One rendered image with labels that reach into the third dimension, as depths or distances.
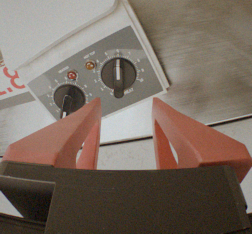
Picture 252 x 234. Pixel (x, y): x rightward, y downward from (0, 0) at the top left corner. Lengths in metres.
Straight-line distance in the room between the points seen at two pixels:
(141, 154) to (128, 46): 0.13
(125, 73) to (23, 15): 0.11
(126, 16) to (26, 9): 0.09
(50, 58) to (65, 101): 0.04
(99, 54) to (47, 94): 0.07
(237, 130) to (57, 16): 0.22
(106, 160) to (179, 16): 0.19
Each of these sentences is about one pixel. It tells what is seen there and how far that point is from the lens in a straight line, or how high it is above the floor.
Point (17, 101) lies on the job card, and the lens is 0.31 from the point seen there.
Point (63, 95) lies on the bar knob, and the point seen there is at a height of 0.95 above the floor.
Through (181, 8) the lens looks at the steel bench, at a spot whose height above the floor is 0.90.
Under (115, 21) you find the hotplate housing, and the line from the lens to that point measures 0.18.
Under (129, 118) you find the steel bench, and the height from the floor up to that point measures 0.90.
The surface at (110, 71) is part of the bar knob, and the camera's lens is 0.19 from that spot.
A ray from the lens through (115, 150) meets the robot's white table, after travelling 0.26.
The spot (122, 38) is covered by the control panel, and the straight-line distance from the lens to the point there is 0.18.
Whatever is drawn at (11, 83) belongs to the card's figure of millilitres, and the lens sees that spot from 0.30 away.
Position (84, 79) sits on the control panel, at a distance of 0.20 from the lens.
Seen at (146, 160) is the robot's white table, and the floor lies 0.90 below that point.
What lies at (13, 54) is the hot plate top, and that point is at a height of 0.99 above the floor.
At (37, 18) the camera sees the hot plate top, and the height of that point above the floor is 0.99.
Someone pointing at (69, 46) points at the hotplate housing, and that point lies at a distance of 0.19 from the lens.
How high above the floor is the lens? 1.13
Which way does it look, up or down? 75 degrees down
